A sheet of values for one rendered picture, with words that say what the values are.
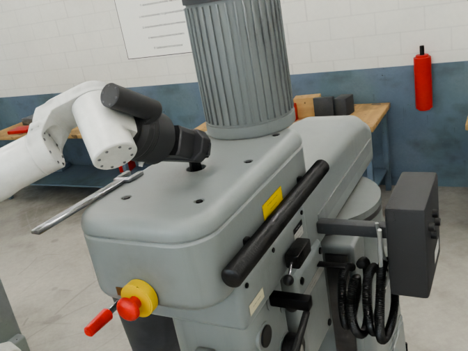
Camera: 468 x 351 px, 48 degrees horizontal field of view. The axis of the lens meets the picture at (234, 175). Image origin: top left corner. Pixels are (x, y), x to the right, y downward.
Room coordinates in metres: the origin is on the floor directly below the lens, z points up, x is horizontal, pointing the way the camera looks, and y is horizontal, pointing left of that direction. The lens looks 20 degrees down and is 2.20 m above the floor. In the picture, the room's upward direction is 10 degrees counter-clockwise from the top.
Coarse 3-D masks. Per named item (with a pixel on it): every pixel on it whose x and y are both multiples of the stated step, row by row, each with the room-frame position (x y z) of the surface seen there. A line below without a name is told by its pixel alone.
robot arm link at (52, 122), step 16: (64, 96) 0.75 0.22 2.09; (48, 112) 0.74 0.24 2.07; (64, 112) 0.76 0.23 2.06; (32, 128) 0.73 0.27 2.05; (48, 128) 0.75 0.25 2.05; (64, 128) 0.77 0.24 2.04; (32, 144) 0.71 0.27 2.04; (48, 144) 0.72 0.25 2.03; (64, 144) 0.77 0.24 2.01; (48, 160) 0.71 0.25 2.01; (64, 160) 0.75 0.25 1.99
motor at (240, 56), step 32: (192, 0) 1.07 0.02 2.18; (224, 0) 1.04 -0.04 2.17; (256, 0) 1.05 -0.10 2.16; (192, 32) 1.10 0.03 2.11; (224, 32) 1.04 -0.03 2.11; (256, 32) 1.04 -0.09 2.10; (224, 64) 1.04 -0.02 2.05; (256, 64) 1.04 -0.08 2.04; (224, 96) 1.04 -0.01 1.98; (256, 96) 1.03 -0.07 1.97; (288, 96) 1.08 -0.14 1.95; (224, 128) 1.05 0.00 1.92; (256, 128) 1.03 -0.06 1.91
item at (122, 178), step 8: (120, 176) 0.92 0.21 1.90; (136, 176) 0.91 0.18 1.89; (112, 184) 0.89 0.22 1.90; (120, 184) 0.89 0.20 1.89; (96, 192) 0.86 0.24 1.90; (104, 192) 0.85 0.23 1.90; (88, 200) 0.83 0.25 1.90; (96, 200) 0.84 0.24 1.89; (72, 208) 0.80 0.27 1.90; (80, 208) 0.80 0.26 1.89; (56, 216) 0.78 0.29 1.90; (64, 216) 0.78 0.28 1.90; (40, 224) 0.76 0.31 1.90; (48, 224) 0.75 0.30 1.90; (32, 232) 0.74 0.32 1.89; (40, 232) 0.73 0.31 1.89
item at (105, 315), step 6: (114, 306) 0.79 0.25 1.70; (102, 312) 0.77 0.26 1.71; (108, 312) 0.77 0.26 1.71; (96, 318) 0.76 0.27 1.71; (102, 318) 0.76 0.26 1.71; (108, 318) 0.76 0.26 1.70; (90, 324) 0.74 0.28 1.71; (96, 324) 0.75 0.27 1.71; (102, 324) 0.75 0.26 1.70; (84, 330) 0.74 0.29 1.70; (90, 330) 0.73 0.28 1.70; (96, 330) 0.74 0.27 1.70
